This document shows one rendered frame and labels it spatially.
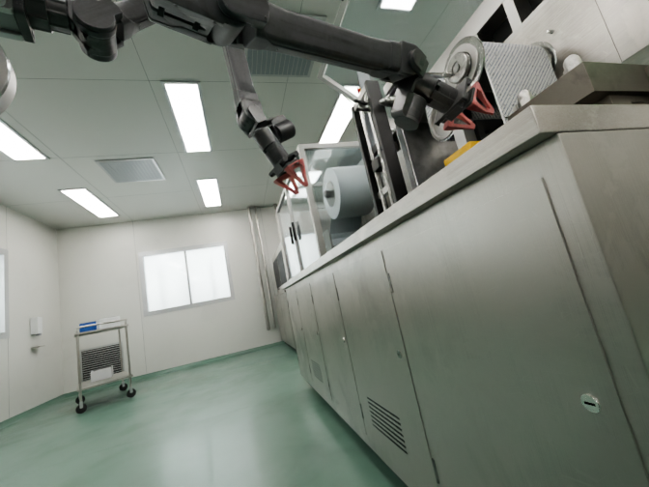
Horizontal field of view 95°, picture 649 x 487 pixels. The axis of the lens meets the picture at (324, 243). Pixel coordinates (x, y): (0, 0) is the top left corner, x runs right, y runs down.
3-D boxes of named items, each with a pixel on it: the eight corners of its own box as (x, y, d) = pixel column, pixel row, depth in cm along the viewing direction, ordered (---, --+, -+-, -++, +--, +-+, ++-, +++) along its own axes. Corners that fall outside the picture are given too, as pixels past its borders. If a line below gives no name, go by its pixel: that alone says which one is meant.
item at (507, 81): (506, 130, 73) (484, 66, 76) (573, 128, 80) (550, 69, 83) (508, 129, 72) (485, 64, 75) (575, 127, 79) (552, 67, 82)
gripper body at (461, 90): (469, 100, 65) (440, 85, 64) (439, 128, 75) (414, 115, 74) (473, 79, 67) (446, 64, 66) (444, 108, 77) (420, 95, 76)
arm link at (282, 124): (237, 124, 89) (245, 105, 81) (266, 112, 95) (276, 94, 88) (261, 157, 90) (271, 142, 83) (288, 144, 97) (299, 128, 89)
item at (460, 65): (470, 65, 77) (452, 90, 83) (476, 65, 77) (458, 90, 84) (459, 44, 79) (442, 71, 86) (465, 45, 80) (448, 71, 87)
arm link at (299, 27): (218, -34, 38) (200, 8, 48) (222, 17, 40) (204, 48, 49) (431, 42, 62) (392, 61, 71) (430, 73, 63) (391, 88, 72)
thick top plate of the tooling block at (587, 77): (515, 141, 67) (506, 117, 68) (630, 134, 78) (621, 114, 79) (594, 90, 52) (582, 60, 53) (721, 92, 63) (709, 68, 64)
